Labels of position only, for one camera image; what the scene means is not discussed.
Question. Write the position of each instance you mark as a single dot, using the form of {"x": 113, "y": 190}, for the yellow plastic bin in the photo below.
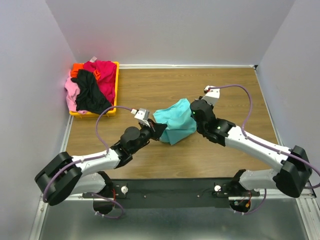
{"x": 91, "y": 87}

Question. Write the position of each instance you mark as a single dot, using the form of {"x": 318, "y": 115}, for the pink t shirt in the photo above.
{"x": 72, "y": 91}

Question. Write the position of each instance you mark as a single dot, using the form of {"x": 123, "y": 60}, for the aluminium frame rail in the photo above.
{"x": 68, "y": 175}

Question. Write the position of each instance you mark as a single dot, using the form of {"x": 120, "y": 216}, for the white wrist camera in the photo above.
{"x": 211, "y": 94}
{"x": 142, "y": 115}

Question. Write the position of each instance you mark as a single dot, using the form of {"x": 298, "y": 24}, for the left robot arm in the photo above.
{"x": 61, "y": 175}

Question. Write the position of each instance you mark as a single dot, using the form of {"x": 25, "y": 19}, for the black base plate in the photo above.
{"x": 167, "y": 193}

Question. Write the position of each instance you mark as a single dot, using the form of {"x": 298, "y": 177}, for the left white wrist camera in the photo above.
{"x": 142, "y": 115}

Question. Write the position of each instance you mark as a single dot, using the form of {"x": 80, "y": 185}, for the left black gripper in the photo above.
{"x": 157, "y": 129}

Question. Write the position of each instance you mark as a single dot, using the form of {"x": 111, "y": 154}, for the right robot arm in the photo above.
{"x": 289, "y": 170}

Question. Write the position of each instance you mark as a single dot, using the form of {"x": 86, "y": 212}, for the magenta t shirt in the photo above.
{"x": 106, "y": 83}

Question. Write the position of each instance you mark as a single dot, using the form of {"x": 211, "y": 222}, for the black t shirt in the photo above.
{"x": 90, "y": 98}

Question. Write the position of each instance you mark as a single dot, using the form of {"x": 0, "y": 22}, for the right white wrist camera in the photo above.
{"x": 211, "y": 94}

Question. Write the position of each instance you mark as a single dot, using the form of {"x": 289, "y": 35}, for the turquoise t shirt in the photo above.
{"x": 179, "y": 122}

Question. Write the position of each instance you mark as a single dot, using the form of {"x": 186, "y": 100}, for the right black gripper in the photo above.
{"x": 210, "y": 104}

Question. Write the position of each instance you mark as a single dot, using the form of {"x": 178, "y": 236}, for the orange t shirt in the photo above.
{"x": 79, "y": 66}

